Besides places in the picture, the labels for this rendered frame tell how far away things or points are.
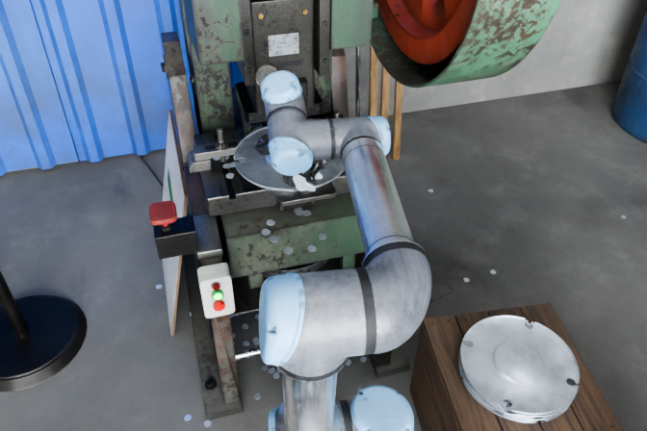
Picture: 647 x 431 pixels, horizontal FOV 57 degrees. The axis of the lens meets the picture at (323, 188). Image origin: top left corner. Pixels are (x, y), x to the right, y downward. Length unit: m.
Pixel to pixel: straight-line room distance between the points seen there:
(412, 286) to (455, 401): 0.81
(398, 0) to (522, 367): 1.00
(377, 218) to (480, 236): 1.64
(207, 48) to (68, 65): 1.44
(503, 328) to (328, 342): 0.98
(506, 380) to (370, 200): 0.80
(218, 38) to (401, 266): 0.71
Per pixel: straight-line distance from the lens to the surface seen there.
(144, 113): 2.85
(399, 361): 2.02
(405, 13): 1.64
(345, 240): 1.61
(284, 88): 1.11
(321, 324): 0.77
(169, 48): 1.85
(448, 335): 1.70
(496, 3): 1.19
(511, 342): 1.67
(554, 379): 1.65
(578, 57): 3.61
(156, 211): 1.43
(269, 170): 1.48
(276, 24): 1.39
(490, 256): 2.45
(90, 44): 2.70
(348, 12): 1.38
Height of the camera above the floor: 1.67
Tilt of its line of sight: 39 degrees down
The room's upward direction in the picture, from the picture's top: 1 degrees clockwise
